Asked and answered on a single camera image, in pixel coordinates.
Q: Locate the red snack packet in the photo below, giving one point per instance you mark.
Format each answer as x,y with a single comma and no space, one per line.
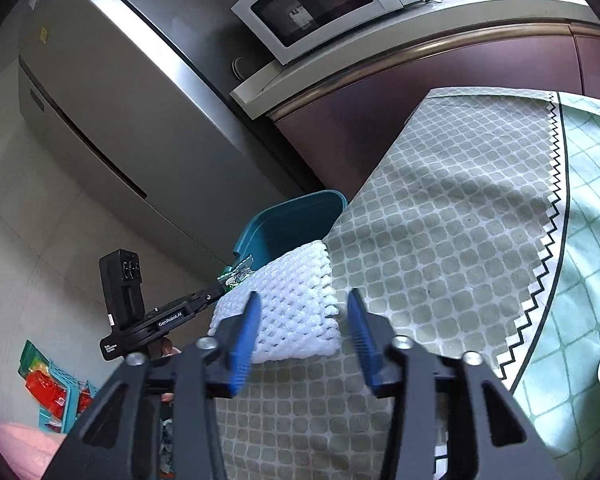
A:
42,385

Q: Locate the maroon kitchen base cabinet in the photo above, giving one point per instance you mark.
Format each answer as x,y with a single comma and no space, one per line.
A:
405,85

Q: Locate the green snack wrapper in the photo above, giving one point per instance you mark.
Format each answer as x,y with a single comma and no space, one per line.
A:
235,275

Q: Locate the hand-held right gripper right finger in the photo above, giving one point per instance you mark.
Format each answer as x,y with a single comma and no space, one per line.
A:
365,340

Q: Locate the white microwave oven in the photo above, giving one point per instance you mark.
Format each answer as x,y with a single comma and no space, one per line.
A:
305,5

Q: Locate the teal plastic crate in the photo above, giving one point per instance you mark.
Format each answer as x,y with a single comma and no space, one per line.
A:
72,395

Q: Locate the teal plastic bin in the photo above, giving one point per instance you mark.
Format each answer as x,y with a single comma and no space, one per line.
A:
280,230

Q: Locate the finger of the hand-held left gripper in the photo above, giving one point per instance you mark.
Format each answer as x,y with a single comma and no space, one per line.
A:
210,296

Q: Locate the grey refrigerator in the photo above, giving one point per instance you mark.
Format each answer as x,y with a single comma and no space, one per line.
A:
130,85

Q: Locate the person's pink clothing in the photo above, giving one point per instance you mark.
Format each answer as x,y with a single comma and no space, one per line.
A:
25,450

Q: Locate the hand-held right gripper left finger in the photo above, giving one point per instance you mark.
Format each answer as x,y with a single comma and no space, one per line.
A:
242,340

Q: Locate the white foam fruit net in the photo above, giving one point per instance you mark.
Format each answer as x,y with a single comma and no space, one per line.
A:
290,300

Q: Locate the checked green tablecloth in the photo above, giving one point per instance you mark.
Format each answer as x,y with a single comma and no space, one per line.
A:
455,210

